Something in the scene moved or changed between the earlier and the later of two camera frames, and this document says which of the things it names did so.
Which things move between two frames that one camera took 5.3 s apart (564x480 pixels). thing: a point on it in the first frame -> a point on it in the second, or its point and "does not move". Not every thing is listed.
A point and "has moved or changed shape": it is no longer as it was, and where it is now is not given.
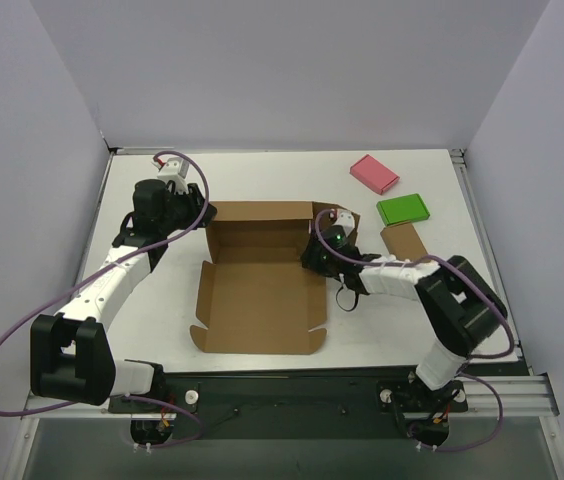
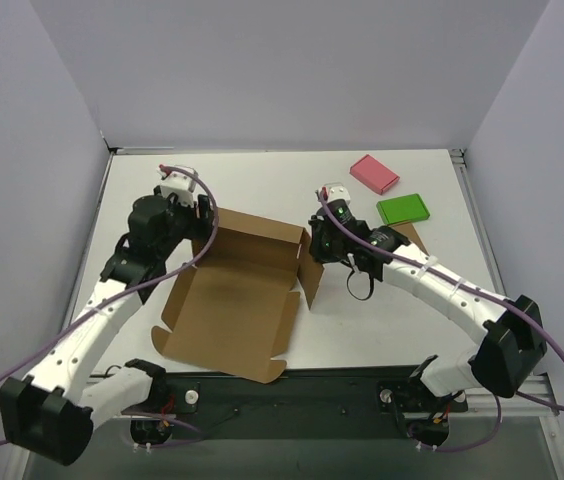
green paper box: [402, 209] does not move
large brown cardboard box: [254, 294] has moved or changed shape
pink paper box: [374, 174] does not move
